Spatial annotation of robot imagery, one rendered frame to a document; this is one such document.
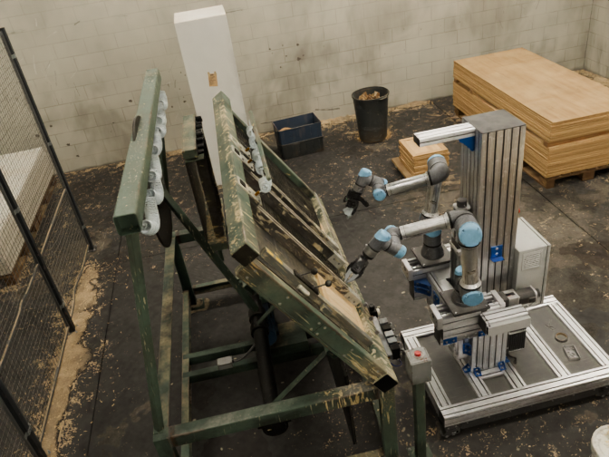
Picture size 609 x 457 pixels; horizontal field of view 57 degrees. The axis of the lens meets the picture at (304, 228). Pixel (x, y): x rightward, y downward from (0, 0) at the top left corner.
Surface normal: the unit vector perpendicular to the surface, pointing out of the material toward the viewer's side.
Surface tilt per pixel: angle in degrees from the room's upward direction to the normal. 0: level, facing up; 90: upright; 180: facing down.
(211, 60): 90
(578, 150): 90
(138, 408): 0
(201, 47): 90
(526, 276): 90
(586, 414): 0
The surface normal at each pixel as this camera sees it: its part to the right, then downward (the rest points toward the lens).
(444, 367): -0.13, -0.83
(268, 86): 0.19, 0.51
